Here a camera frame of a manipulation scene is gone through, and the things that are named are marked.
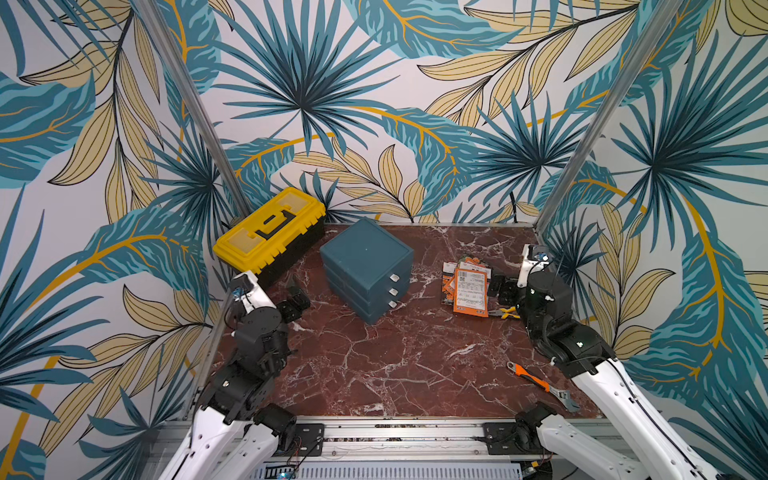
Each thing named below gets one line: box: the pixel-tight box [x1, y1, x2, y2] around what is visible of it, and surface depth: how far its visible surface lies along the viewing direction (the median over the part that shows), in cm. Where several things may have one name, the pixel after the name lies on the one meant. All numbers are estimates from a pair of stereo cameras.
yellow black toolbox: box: [213, 187, 327, 281], surface depth 97 cm
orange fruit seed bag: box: [441, 273, 455, 305], surface depth 102 cm
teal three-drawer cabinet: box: [320, 218, 414, 325], surface depth 85 cm
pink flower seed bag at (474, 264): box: [457, 257, 492, 280], surface depth 109 cm
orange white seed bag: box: [453, 268, 489, 318], surface depth 99 cm
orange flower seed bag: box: [442, 261, 458, 275], surface depth 109 cm
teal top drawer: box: [320, 241, 414, 293], surface depth 84 cm
